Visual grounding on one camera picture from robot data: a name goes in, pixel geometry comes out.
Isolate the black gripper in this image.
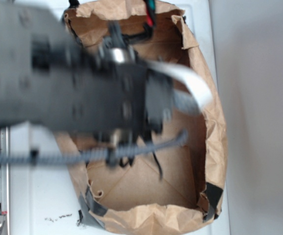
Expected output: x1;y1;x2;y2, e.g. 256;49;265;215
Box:
94;22;172;145

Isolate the white ribbon cable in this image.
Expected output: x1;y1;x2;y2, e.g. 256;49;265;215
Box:
146;60;213;108

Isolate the red wire bundle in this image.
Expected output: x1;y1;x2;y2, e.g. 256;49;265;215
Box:
142;0;157;27

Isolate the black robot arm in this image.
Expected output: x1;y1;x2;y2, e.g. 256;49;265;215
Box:
0;2;173;143

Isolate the brown paper bag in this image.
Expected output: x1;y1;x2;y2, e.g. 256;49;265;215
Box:
68;1;228;235

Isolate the grey braided cable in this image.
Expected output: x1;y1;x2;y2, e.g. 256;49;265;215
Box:
0;129;189;167

